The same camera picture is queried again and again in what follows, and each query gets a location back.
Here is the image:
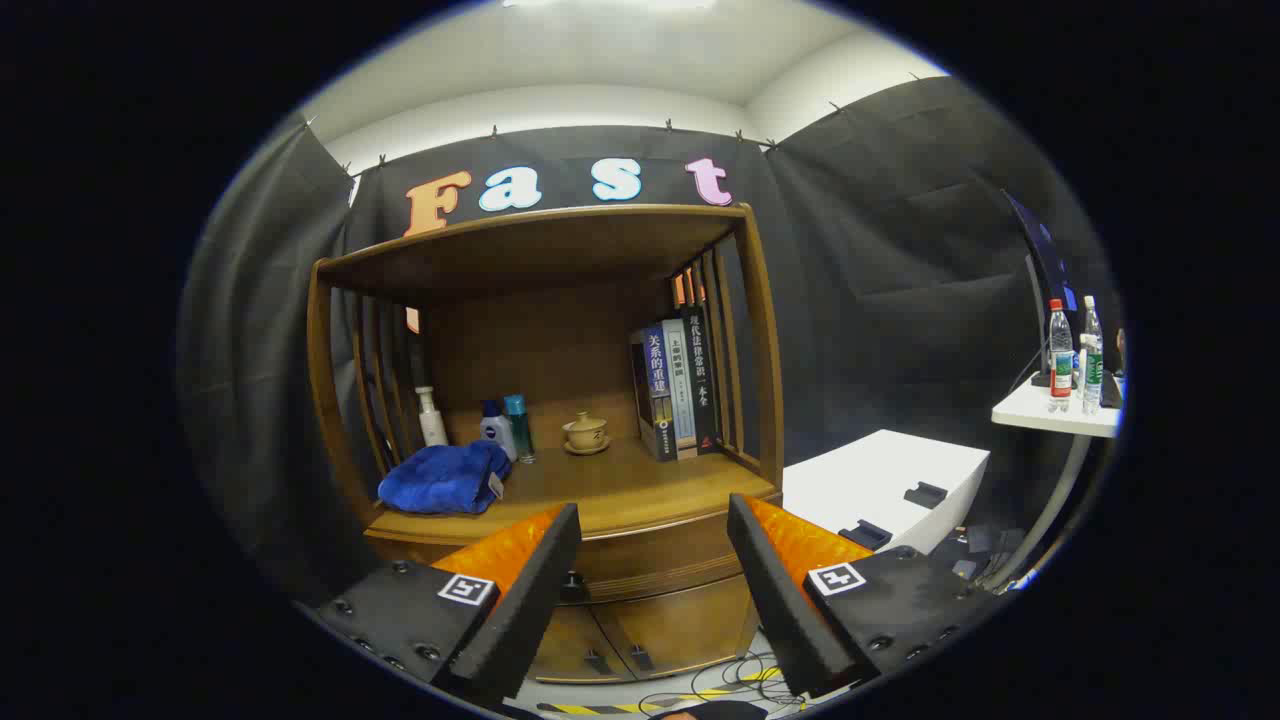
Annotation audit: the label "beige lidded teacup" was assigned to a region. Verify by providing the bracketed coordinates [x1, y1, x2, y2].
[561, 411, 611, 457]

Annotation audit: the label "blue spine book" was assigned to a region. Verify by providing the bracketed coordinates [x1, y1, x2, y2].
[629, 328, 679, 463]

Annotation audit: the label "dark cloth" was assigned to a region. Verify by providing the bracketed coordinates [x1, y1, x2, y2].
[655, 700, 769, 720]

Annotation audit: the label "black floor equipment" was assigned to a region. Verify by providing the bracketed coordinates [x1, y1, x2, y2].
[930, 525, 1031, 591]

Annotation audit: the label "brown wooden cabinet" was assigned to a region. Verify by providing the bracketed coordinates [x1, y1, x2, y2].
[306, 203, 786, 685]

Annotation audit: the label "teal slim bottle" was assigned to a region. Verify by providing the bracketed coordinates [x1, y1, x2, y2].
[503, 394, 536, 464]

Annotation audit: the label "red label water bottle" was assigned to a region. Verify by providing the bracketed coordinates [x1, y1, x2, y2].
[1047, 298, 1075, 413]

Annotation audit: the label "green label water bottle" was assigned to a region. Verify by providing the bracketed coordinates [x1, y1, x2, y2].
[1080, 295, 1105, 416]

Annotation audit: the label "white pump bottle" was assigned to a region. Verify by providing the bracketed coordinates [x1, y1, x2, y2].
[415, 386, 449, 448]

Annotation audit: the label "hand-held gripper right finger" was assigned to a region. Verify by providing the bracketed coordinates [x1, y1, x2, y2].
[727, 493, 1001, 699]

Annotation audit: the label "wooden cabinet door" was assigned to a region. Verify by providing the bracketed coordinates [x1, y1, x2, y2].
[525, 603, 631, 685]
[590, 572, 761, 679]

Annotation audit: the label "white bottle with blue cap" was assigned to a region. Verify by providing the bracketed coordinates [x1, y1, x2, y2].
[479, 400, 518, 463]

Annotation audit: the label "wooden countertop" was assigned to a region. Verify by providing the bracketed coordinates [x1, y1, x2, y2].
[365, 435, 781, 546]

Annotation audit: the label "blue folded towel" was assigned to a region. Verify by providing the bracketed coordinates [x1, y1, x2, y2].
[378, 440, 513, 516]

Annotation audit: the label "white drawer unit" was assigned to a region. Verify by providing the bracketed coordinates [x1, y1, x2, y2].
[780, 429, 991, 556]

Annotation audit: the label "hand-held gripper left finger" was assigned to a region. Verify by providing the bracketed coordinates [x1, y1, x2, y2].
[318, 503, 583, 703]

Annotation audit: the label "black floor cables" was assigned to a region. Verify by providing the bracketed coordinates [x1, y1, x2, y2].
[640, 650, 791, 713]

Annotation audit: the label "brown wooden drawer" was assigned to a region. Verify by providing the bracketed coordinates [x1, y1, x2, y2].
[368, 520, 781, 607]

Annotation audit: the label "yellow black hazard tape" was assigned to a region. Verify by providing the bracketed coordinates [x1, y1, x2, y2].
[537, 668, 791, 716]

